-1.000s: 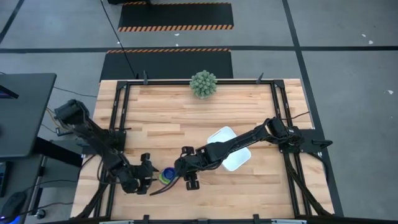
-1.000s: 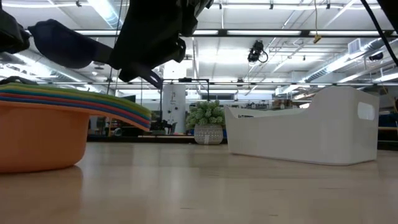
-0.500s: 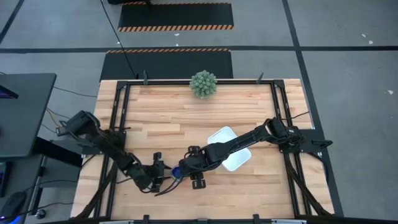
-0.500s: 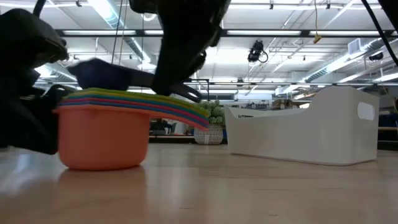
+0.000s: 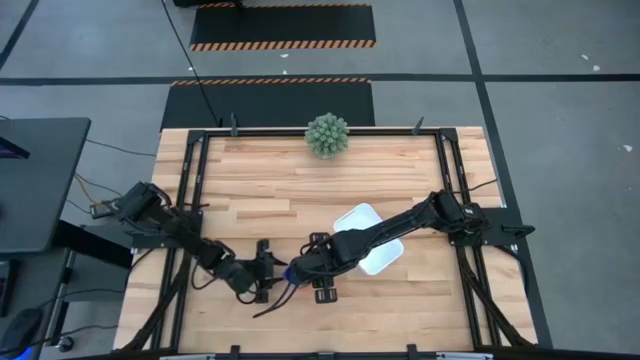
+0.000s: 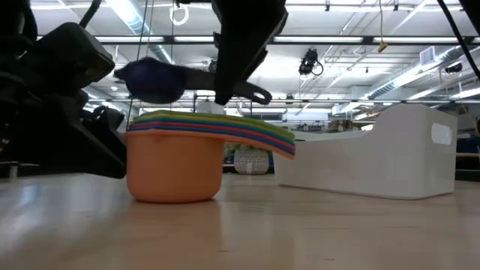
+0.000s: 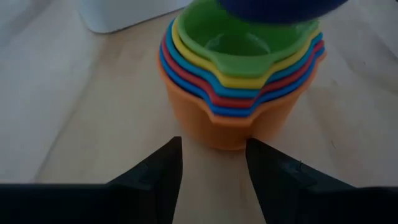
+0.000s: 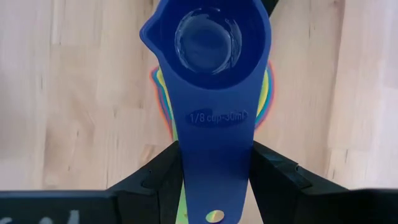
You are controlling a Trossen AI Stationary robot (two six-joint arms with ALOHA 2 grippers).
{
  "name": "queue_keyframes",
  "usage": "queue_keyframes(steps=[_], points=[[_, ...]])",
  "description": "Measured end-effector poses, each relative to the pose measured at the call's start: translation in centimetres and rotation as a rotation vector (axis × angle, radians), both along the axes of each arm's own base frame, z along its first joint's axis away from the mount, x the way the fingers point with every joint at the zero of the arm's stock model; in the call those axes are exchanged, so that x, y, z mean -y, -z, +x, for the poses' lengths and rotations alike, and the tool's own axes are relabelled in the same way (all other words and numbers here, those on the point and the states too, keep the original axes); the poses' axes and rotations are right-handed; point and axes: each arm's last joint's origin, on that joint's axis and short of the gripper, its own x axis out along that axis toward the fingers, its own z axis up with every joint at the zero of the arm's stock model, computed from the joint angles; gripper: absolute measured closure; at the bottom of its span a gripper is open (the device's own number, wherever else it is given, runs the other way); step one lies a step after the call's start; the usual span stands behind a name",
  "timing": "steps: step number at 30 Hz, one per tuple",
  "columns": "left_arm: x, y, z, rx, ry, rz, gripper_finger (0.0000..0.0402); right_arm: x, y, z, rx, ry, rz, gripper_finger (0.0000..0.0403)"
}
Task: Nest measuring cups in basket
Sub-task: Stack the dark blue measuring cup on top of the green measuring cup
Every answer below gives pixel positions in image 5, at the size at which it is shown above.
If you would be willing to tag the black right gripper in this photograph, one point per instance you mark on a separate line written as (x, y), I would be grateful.
(322, 267)

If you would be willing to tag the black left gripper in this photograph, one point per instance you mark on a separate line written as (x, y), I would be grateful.
(263, 272)

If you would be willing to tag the white plastic basket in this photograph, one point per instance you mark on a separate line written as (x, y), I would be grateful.
(385, 257)

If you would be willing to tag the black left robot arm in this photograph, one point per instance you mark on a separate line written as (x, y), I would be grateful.
(170, 222)

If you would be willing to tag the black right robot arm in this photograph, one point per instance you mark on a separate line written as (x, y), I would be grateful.
(390, 227)

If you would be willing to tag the green potted succulent plant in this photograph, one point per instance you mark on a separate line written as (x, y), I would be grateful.
(327, 136)

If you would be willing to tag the black hazard-striped floor mat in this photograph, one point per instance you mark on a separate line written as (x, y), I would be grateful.
(282, 25)
(270, 105)

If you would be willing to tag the dark grey desk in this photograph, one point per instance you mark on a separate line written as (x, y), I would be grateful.
(45, 190)

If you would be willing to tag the black computer mouse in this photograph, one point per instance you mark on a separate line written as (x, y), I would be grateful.
(22, 330)

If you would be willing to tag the black aluminium rig frame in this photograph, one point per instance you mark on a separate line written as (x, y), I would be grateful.
(380, 132)

